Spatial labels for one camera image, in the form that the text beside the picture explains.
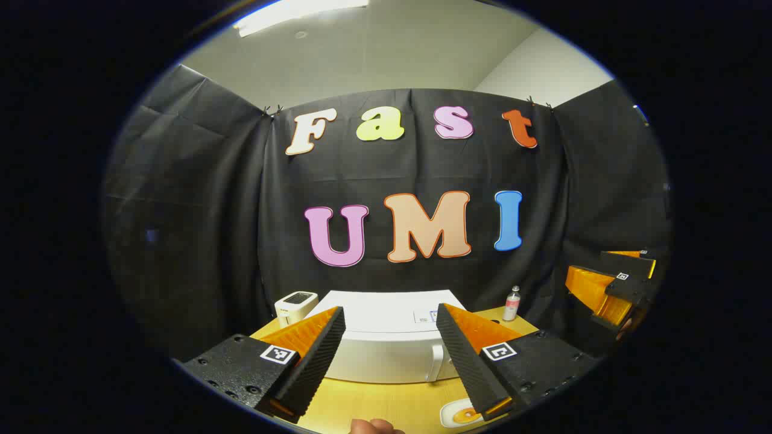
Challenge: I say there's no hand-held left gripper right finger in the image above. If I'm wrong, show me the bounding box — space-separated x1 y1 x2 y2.
435 303 601 424

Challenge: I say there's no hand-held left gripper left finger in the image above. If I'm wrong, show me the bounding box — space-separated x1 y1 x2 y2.
181 306 347 424

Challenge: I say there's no white microwave oven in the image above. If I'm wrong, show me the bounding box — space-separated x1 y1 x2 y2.
305 291 468 385

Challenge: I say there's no white square plate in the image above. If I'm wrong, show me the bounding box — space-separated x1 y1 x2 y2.
439 397 490 430

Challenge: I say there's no white toaster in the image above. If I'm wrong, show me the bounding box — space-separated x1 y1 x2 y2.
274 291 319 329

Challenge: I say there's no black backdrop cloth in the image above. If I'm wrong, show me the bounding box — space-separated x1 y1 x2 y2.
103 63 673 362

